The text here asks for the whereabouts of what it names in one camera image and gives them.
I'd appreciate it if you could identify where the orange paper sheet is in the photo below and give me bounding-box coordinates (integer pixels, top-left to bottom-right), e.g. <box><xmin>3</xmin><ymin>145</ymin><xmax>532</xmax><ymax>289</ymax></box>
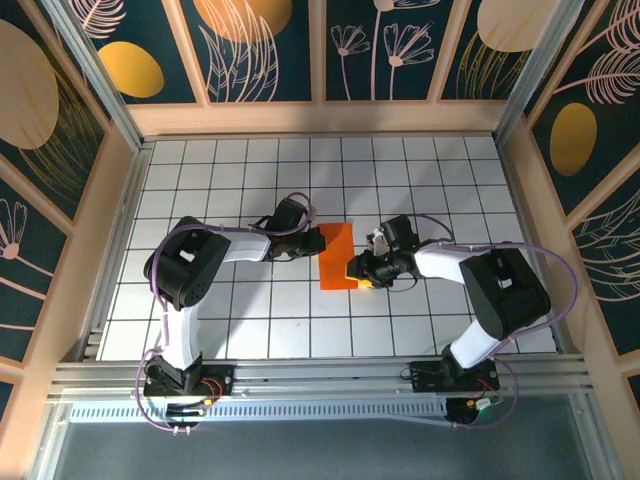
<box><xmin>318</xmin><ymin>221</ymin><xmax>357</xmax><ymax>292</ymax></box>

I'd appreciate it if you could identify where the aluminium side rail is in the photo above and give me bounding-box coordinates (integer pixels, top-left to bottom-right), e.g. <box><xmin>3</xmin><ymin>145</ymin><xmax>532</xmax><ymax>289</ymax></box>
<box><xmin>79</xmin><ymin>139</ymin><xmax>156</xmax><ymax>361</ymax></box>
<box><xmin>494</xmin><ymin>137</ymin><xmax>576</xmax><ymax>359</ymax></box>

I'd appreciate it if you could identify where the purple cable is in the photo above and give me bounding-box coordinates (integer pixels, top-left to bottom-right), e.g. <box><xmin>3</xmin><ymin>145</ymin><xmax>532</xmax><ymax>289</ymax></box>
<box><xmin>133</xmin><ymin>191</ymin><xmax>319</xmax><ymax>434</ymax></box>
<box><xmin>409</xmin><ymin>213</ymin><xmax>580</xmax><ymax>431</ymax></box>

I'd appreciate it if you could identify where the long aluminium mounting rail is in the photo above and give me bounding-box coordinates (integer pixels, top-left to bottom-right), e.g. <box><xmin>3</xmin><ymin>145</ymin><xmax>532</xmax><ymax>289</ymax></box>
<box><xmin>47</xmin><ymin>353</ymin><xmax>594</xmax><ymax>401</ymax></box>

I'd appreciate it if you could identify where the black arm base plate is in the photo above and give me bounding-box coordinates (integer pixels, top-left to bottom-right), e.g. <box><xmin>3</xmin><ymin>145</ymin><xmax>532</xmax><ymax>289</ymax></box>
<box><xmin>399</xmin><ymin>360</ymin><xmax>501</xmax><ymax>394</ymax></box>
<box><xmin>143</xmin><ymin>363</ymin><xmax>236</xmax><ymax>397</ymax></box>

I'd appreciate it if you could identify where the perforated grey cable duct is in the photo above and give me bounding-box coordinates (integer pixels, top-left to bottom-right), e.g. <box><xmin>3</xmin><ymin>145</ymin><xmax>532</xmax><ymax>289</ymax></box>
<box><xmin>67</xmin><ymin>399</ymin><xmax>449</xmax><ymax>424</ymax></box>

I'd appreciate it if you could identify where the aluminium corner post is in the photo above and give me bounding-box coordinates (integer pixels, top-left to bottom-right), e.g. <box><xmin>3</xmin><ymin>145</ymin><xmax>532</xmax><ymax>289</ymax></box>
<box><xmin>492</xmin><ymin>0</ymin><xmax>601</xmax><ymax>144</ymax></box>
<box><xmin>39</xmin><ymin>0</ymin><xmax>151</xmax><ymax>154</ymax></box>

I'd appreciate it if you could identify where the white grid mat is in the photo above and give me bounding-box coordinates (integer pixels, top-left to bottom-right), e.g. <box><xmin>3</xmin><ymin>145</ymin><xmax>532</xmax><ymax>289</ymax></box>
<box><xmin>97</xmin><ymin>137</ymin><xmax>561</xmax><ymax>361</ymax></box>

